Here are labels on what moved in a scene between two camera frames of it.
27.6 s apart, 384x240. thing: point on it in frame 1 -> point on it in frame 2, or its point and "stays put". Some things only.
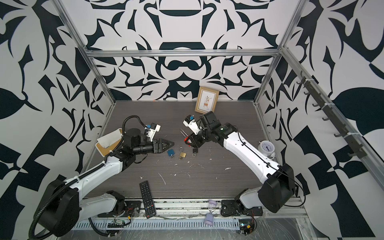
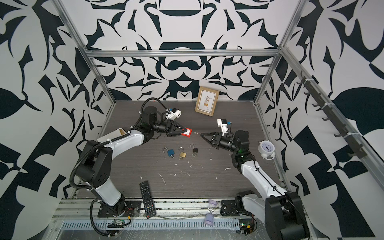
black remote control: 148,204 stays put
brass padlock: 182,154 stays put
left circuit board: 116,223 stays put
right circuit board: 246,226 stays put
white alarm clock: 267,147 stays put
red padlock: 186,139 -> 187,133
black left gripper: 157,148 -> 170,128
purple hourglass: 209,216 stays put
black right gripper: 195,141 -> 218,138
